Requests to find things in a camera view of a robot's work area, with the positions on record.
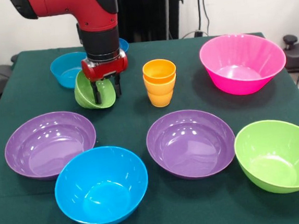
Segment large green bowl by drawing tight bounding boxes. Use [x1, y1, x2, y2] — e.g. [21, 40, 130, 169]
[232, 117, 299, 198]

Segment purple bowl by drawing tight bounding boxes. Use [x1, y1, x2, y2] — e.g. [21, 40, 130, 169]
[1, 108, 100, 183]
[144, 105, 240, 184]

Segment dark green table cloth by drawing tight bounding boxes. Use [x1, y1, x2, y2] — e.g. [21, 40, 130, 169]
[0, 27, 299, 224]

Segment orange cup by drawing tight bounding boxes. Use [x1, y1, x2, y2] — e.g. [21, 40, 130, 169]
[142, 57, 178, 86]

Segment yellow cup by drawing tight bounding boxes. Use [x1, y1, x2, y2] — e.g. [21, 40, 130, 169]
[144, 73, 180, 109]

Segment small dark blue bowl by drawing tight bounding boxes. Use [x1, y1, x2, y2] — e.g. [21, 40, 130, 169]
[118, 38, 130, 54]

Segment black knobbed equipment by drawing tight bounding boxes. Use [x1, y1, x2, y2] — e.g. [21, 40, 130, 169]
[282, 33, 299, 92]

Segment small green bowl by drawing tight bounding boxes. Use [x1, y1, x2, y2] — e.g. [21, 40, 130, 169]
[73, 68, 117, 112]

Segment small light blue bowl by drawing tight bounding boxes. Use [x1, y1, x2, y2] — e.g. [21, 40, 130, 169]
[49, 51, 91, 90]

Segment large blue bowl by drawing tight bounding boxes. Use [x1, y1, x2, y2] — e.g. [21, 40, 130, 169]
[51, 142, 152, 224]

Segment large pink bowl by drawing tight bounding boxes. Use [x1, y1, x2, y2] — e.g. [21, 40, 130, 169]
[198, 29, 290, 99]

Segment black cables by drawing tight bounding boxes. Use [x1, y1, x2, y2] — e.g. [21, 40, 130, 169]
[177, 0, 211, 40]

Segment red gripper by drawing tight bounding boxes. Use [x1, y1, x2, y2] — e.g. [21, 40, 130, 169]
[80, 49, 132, 107]

